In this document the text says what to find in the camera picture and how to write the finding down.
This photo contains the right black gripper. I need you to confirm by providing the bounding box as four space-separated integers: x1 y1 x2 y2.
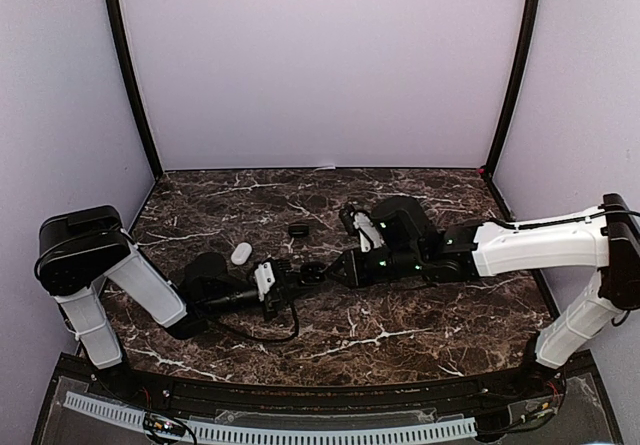
326 245 425 289

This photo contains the white earbud charging case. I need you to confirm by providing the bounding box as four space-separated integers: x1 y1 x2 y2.
230 242 253 266

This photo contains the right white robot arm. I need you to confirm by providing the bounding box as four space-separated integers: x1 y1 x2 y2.
326 193 639 399

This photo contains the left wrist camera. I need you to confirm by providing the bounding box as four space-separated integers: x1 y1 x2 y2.
250 259 291 302

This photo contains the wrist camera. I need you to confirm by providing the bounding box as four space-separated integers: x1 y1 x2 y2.
339 203 384 253
250 259 291 302

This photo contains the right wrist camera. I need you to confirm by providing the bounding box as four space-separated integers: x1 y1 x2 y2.
339 203 384 253

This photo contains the black front rail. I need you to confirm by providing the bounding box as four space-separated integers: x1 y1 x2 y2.
126 366 521 414

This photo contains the white slotted cable duct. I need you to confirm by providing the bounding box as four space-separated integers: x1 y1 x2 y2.
62 391 478 444

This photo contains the right black frame post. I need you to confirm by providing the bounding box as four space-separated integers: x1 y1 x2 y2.
484 0 539 177

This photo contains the black frame post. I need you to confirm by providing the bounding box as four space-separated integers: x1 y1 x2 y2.
484 0 539 177
105 0 164 181

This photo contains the left black frame post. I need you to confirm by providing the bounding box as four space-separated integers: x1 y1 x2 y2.
105 0 164 181

